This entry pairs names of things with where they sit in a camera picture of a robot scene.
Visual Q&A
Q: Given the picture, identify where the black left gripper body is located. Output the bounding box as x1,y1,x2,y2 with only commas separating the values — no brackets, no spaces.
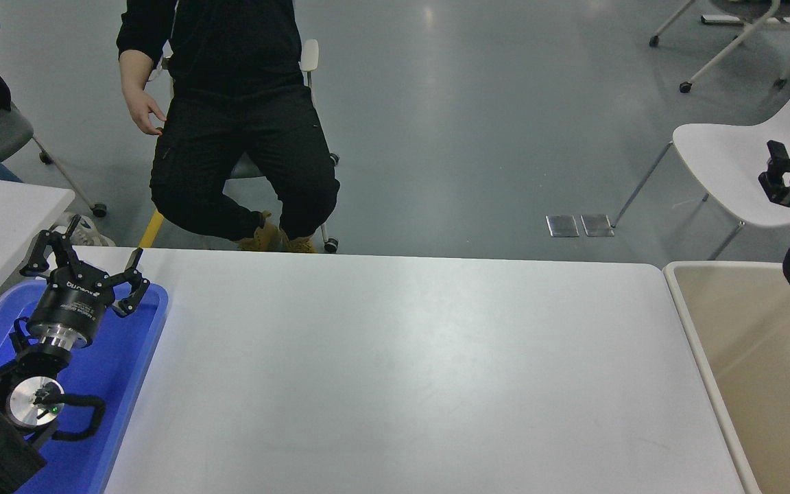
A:
27,264,117,338

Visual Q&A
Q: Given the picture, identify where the person's right hand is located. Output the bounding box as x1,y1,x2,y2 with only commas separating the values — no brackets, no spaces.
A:
128,89,167,136

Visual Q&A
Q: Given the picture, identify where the white shoe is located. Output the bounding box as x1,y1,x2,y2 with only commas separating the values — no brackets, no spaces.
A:
59,215,116,248

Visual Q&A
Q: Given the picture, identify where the white shell chair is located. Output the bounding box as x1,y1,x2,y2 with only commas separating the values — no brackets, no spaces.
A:
611,55,790,265

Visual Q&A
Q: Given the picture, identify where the blue plastic tray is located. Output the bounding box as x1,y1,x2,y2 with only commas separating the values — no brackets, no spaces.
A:
0,280,169,494

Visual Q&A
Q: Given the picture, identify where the grey wheeled chair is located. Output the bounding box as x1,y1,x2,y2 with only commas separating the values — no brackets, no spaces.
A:
0,103,108,219

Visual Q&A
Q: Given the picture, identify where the large pale plastic bin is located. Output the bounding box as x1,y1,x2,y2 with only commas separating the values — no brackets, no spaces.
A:
662,259,790,494

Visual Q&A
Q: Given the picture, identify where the seated person with badge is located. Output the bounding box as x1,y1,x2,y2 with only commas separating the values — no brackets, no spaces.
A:
116,0,341,253

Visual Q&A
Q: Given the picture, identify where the wheeled white frame chair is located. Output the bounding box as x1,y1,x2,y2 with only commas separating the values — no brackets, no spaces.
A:
648,0,790,95

